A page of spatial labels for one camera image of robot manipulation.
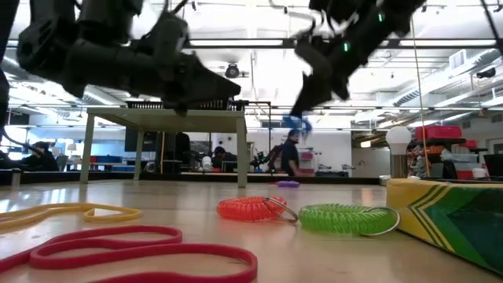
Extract thin black metal stand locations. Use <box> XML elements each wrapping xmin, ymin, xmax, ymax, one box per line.
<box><xmin>245</xmin><ymin>101</ymin><xmax>273</xmax><ymax>174</ymax></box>

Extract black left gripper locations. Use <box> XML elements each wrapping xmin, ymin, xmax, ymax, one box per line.
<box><xmin>62</xmin><ymin>11</ymin><xmax>241</xmax><ymax>117</ymax></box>

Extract black monitor screen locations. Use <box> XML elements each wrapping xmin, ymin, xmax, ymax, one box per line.
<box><xmin>124</xmin><ymin>131</ymin><xmax>177</xmax><ymax>153</ymax></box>

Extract large red storage bin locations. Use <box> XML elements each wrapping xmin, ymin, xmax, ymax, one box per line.
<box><xmin>415</xmin><ymin>125</ymin><xmax>463</xmax><ymax>142</ymax></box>

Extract black laptop screen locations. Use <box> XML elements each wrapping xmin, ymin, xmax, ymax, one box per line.
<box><xmin>483</xmin><ymin>153</ymin><xmax>503</xmax><ymax>177</ymax></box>

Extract green coil wristband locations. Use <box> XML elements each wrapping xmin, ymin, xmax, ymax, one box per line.
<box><xmin>297</xmin><ymin>203</ymin><xmax>401</xmax><ymax>237</ymax></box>

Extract person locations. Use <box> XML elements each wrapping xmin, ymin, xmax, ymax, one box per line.
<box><xmin>279</xmin><ymin>128</ymin><xmax>311</xmax><ymax>177</ymax></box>
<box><xmin>174</xmin><ymin>131</ymin><xmax>193</xmax><ymax>174</ymax></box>
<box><xmin>211</xmin><ymin>145</ymin><xmax>238</xmax><ymax>174</ymax></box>
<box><xmin>21</xmin><ymin>140</ymin><xmax>60</xmax><ymax>172</ymax></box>

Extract yellow rubber band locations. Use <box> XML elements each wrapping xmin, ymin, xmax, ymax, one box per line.
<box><xmin>0</xmin><ymin>202</ymin><xmax>142</xmax><ymax>231</ymax></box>

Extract white bulb metal lamp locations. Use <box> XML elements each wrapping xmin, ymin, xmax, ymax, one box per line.
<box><xmin>384</xmin><ymin>125</ymin><xmax>413</xmax><ymax>180</ymax></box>

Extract yellow green crayon box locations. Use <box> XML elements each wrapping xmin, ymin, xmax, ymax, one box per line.
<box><xmin>386</xmin><ymin>177</ymin><xmax>503</xmax><ymax>277</ymax></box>

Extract orange coil wristband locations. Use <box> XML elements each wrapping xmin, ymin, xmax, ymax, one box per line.
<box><xmin>216</xmin><ymin>195</ymin><xmax>299</xmax><ymax>224</ymax></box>

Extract yellow hanging rope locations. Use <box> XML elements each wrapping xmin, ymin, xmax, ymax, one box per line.
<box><xmin>409</xmin><ymin>21</ymin><xmax>431</xmax><ymax>178</ymax></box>

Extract blue coil wristband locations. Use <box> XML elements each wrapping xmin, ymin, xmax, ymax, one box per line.
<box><xmin>281</xmin><ymin>112</ymin><xmax>314</xmax><ymax>138</ymax></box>

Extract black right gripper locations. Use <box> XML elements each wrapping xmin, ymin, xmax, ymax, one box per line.
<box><xmin>291</xmin><ymin>37</ymin><xmax>353</xmax><ymax>117</ymax></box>

